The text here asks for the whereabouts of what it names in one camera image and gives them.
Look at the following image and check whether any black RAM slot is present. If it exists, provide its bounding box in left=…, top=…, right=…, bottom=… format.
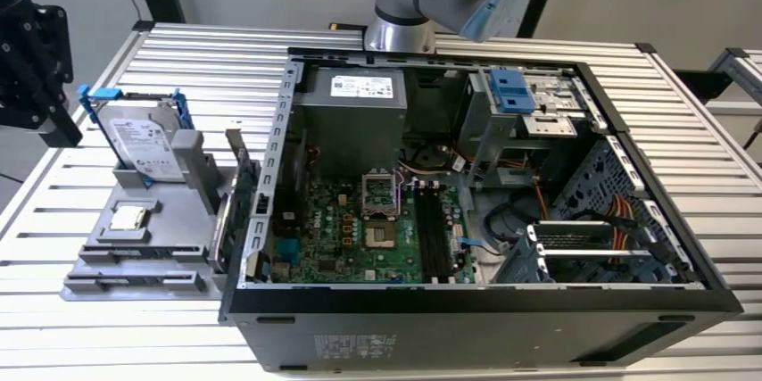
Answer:
left=419, top=180, right=443, bottom=285
left=414, top=180, right=435, bottom=285
left=426, top=180, right=451, bottom=285

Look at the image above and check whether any hard disk in blue carrier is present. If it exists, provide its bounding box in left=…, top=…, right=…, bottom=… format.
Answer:
left=76, top=84, right=196, bottom=188

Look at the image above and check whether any silver CPU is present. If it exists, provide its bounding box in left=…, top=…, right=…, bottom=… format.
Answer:
left=110, top=203, right=151, bottom=231

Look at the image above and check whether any grey parts rack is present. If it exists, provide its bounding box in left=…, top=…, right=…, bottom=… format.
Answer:
left=59, top=128, right=267, bottom=304

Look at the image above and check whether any green graphics card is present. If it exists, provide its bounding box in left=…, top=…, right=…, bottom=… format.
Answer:
left=208, top=120, right=267, bottom=276

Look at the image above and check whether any grey power supply unit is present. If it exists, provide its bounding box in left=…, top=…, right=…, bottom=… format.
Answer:
left=294, top=66, right=411, bottom=177

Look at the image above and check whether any blue board connector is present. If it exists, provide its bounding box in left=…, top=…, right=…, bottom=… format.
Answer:
left=275, top=239, right=300, bottom=262

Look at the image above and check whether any black cooler fan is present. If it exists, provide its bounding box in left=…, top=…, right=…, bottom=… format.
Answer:
left=410, top=142, right=461, bottom=173

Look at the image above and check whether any CPU socket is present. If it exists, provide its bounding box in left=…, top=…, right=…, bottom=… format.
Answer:
left=362, top=219, right=399, bottom=252

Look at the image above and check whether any green motherboard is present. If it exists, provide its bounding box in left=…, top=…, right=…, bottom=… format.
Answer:
left=271, top=175, right=482, bottom=286

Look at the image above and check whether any blue plastic drive latch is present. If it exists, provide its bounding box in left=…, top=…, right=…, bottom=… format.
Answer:
left=487, top=67, right=533, bottom=115

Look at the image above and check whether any black grey PC case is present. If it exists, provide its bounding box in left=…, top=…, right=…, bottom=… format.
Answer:
left=216, top=45, right=746, bottom=374

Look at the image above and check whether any grey metal disk bay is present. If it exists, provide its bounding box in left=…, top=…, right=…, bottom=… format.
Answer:
left=491, top=219, right=686, bottom=285

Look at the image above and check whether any small slatted metal table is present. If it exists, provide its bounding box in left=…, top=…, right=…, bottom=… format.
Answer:
left=705, top=46, right=762, bottom=150

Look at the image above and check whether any locking lever wire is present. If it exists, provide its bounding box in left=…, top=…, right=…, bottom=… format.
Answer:
left=393, top=178, right=414, bottom=211

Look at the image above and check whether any black cable loop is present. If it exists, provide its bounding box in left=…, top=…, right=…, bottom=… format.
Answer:
left=482, top=193, right=541, bottom=251

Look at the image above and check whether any thin orange wire harness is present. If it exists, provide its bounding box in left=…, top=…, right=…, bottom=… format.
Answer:
left=531, top=174, right=550, bottom=222

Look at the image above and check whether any red yellow wire bundle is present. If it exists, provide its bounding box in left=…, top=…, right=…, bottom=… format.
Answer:
left=603, top=195, right=642, bottom=253

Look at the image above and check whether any black table connector bracket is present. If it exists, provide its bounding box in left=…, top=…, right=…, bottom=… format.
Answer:
left=671, top=68, right=734, bottom=101

